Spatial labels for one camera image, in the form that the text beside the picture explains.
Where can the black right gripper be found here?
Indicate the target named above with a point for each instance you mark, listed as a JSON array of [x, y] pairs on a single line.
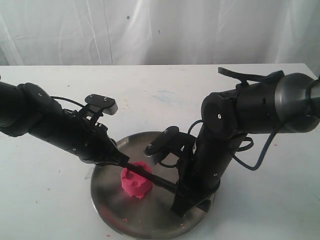
[[202, 163]]

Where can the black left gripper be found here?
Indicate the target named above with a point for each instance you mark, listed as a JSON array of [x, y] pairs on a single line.
[[74, 134]]

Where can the black kitchen knife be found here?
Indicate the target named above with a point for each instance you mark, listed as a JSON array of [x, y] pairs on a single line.
[[159, 181]]

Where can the pink clay lump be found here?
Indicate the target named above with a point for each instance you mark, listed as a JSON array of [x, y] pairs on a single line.
[[134, 185]]

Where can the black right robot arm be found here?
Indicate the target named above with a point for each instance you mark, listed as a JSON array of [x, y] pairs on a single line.
[[259, 104]]

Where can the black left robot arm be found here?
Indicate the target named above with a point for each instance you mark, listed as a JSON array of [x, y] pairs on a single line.
[[28, 109]]

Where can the round steel plate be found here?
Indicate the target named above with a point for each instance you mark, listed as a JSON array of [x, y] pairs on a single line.
[[149, 217]]

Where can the white backdrop curtain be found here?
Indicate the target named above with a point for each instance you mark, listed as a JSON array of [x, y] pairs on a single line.
[[159, 32]]

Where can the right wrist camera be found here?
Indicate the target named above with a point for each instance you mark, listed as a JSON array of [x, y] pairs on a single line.
[[169, 141]]

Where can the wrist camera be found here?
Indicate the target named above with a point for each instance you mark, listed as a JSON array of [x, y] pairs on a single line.
[[101, 103], [169, 141]]

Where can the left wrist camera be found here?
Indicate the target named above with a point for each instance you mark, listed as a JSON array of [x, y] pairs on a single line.
[[101, 103]]

